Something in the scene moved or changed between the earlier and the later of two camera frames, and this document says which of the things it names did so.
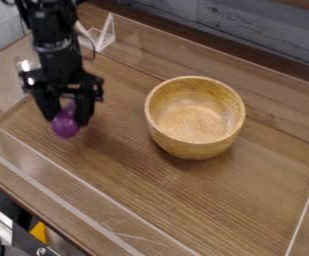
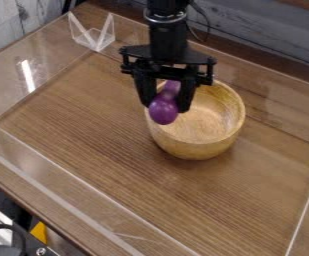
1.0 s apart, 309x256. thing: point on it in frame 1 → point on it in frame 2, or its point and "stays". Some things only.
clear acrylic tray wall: x=92 y=219 stays
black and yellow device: x=33 y=237 stays
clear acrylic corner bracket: x=100 y=38 stays
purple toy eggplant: x=65 y=122 → x=164 y=106
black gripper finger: x=49 y=103 → x=145 y=81
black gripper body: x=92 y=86 → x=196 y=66
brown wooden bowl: x=195 y=116 stays
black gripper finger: x=85 y=106 → x=188 y=89
